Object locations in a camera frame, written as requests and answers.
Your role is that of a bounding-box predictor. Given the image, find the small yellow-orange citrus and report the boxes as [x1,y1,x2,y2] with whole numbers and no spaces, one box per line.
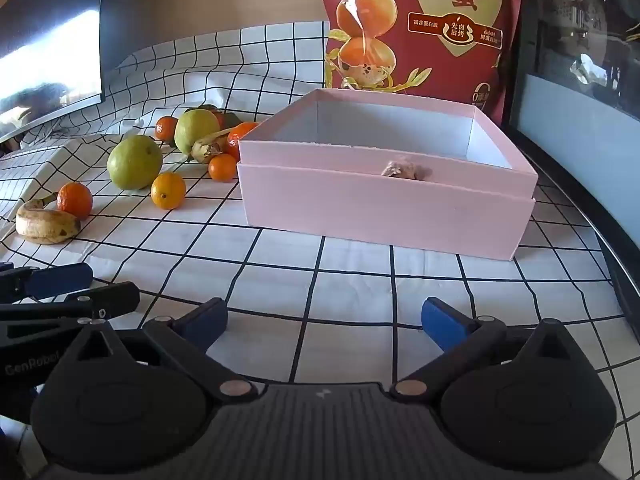
[151,172,187,210]

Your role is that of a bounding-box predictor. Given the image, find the small tangerine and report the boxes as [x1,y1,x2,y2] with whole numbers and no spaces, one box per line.
[208,153,239,183]

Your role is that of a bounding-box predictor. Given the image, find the yellow-green pear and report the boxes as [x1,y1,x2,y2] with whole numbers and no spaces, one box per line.
[173,109,222,157]

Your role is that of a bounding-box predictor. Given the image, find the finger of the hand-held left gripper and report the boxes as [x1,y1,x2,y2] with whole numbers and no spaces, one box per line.
[0,262,94,305]
[0,281,141,353]

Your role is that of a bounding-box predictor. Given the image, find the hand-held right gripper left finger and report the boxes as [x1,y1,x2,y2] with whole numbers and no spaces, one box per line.
[64,297,259,404]

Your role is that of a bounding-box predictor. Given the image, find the black grid white tablecloth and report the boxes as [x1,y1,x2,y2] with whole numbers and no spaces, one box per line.
[0,22,640,480]

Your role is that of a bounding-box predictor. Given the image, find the wide dark monitor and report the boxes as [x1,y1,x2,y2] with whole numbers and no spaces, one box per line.
[0,0,109,144]

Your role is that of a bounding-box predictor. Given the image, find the spotted yellow banana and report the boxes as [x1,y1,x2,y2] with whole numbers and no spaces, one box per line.
[15,192,82,245]

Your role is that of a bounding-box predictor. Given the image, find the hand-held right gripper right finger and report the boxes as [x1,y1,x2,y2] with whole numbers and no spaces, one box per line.
[390,297,582,404]

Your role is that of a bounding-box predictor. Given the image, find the brown knobbly lump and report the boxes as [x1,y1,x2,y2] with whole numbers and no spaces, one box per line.
[381,159,434,181]

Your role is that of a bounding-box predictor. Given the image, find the tangerine with leaf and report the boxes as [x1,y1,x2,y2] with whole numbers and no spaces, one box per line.
[225,121,261,162]

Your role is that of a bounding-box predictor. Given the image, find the large green pear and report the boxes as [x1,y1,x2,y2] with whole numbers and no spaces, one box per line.
[106,134,164,191]

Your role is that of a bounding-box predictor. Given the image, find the red snack bag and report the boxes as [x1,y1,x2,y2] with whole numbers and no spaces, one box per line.
[322,0,527,126]

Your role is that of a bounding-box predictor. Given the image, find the black framed monitor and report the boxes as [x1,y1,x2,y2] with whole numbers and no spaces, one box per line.
[502,0,640,321]

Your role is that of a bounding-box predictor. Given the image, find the browned banana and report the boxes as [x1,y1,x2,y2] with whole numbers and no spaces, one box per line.
[188,127,236,165]

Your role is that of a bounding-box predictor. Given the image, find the pink cardboard box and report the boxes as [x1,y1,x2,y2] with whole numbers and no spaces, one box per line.
[237,88,539,262]

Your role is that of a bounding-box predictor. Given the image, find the tangerine with leaves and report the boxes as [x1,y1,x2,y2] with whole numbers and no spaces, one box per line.
[200,105,242,131]
[154,116,179,142]

